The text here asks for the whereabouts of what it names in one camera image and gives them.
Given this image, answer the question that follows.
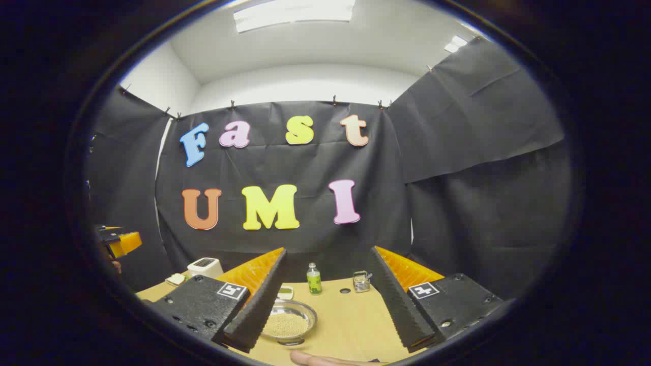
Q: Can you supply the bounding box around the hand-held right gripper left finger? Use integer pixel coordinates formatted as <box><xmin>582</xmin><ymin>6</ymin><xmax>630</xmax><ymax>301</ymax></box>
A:
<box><xmin>150</xmin><ymin>248</ymin><xmax>288</xmax><ymax>354</ymax></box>

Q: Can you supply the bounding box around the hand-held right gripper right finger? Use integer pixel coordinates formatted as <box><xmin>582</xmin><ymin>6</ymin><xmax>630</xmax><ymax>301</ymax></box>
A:
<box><xmin>369</xmin><ymin>246</ymin><xmax>504</xmax><ymax>354</ymax></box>

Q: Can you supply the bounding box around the steel pot with soybeans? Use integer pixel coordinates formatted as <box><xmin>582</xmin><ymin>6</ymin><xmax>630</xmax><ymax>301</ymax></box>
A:
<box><xmin>261</xmin><ymin>299</ymin><xmax>318</xmax><ymax>347</ymax></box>

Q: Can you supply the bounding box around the green label drink bottle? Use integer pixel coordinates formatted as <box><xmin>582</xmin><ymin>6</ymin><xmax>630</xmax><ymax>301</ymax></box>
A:
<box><xmin>306</xmin><ymin>262</ymin><xmax>322</xmax><ymax>295</ymax></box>

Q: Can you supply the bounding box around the white toaster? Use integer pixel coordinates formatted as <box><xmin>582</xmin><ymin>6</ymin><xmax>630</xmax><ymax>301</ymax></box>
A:
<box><xmin>187</xmin><ymin>257</ymin><xmax>224</xmax><ymax>279</ymax></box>

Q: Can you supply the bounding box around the large ceiling light panel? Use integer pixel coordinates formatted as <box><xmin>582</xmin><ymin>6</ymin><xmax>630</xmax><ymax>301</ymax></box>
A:
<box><xmin>233</xmin><ymin>0</ymin><xmax>357</xmax><ymax>34</ymax></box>

